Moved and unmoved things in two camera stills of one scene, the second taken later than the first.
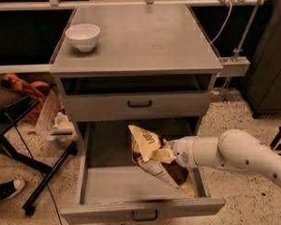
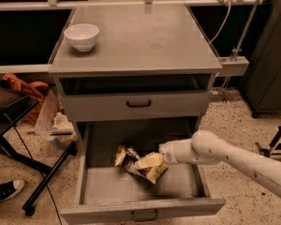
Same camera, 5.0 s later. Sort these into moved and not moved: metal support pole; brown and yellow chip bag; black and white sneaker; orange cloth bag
Moved: brown and yellow chip bag
Not moved: black and white sneaker; metal support pole; orange cloth bag
